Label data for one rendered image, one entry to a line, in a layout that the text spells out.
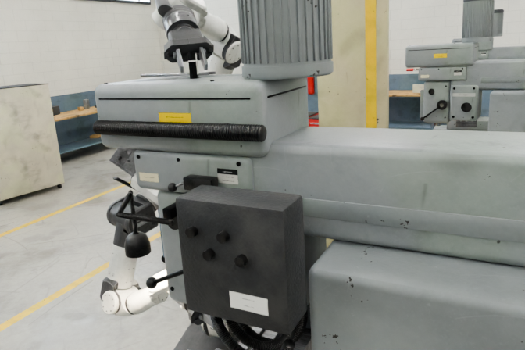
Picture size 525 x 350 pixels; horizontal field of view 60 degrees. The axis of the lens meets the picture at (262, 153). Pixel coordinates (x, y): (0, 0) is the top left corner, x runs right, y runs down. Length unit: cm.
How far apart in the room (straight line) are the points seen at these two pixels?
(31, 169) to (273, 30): 667
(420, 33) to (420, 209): 922
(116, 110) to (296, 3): 50
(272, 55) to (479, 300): 57
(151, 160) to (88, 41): 1004
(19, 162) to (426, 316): 684
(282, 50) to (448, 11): 912
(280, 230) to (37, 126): 684
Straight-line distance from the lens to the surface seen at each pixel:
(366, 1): 275
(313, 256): 114
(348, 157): 89
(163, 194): 116
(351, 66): 277
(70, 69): 1072
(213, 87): 97
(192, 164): 105
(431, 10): 1003
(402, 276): 85
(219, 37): 147
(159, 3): 128
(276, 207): 68
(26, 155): 738
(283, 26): 93
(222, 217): 72
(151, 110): 108
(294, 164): 93
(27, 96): 735
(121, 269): 166
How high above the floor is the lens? 196
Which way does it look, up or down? 13 degrees down
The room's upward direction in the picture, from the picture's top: 4 degrees counter-clockwise
